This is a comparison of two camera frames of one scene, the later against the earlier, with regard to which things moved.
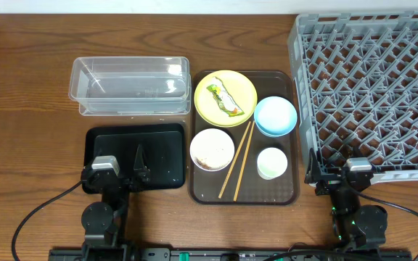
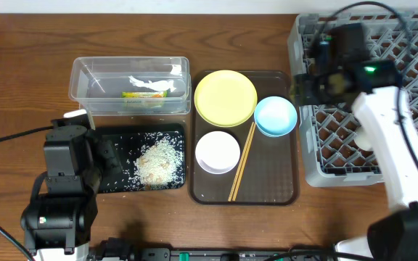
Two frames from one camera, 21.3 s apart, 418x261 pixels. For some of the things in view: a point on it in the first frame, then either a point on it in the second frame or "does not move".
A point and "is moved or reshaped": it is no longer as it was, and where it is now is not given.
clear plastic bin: [130, 85] does not move
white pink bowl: [212, 149] is moved or reshaped
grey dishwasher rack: [369, 85] does not move
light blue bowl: [276, 117] does not move
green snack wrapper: [223, 98] -> [144, 94]
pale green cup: [271, 163] -> [364, 141]
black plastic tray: [163, 145] does not move
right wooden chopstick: [244, 160] does not move
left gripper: [118, 178] -> [104, 156]
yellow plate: [239, 87] does not move
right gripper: [336, 179] -> [304, 89]
